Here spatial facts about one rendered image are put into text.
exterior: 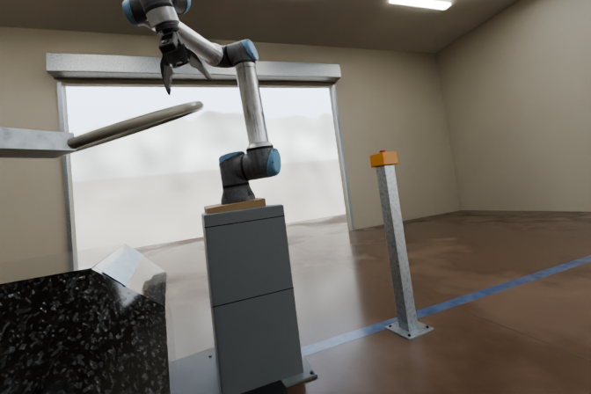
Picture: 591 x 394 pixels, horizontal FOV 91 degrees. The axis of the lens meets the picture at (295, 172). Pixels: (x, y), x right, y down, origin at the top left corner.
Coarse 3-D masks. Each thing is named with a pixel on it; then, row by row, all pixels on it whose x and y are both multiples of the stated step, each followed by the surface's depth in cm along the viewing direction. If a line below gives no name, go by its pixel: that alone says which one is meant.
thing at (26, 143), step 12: (0, 132) 66; (12, 132) 68; (24, 132) 70; (36, 132) 72; (48, 132) 74; (60, 132) 76; (0, 144) 66; (12, 144) 68; (24, 144) 70; (36, 144) 72; (48, 144) 74; (60, 144) 76; (0, 156) 73; (12, 156) 75; (24, 156) 77; (36, 156) 79; (48, 156) 81; (60, 156) 83
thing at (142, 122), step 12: (168, 108) 85; (180, 108) 87; (192, 108) 92; (132, 120) 78; (144, 120) 80; (156, 120) 82; (168, 120) 121; (96, 132) 76; (108, 132) 77; (120, 132) 78; (132, 132) 119; (72, 144) 77; (84, 144) 77; (96, 144) 109
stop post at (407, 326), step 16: (384, 160) 177; (384, 176) 180; (384, 192) 181; (384, 208) 182; (384, 224) 183; (400, 224) 179; (400, 240) 178; (400, 256) 176; (400, 272) 175; (400, 288) 175; (400, 304) 176; (400, 320) 177; (416, 320) 176; (416, 336) 166
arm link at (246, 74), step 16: (224, 48) 155; (240, 48) 152; (240, 64) 153; (240, 80) 154; (256, 80) 156; (240, 96) 156; (256, 96) 154; (256, 112) 154; (256, 128) 154; (256, 144) 153; (272, 144) 157; (256, 160) 152; (272, 160) 151; (256, 176) 156; (272, 176) 157
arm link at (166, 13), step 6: (168, 6) 91; (150, 12) 90; (156, 12) 89; (162, 12) 90; (168, 12) 91; (174, 12) 93; (150, 18) 90; (156, 18) 90; (162, 18) 90; (168, 18) 91; (174, 18) 92; (150, 24) 92; (156, 24) 90; (162, 24) 91
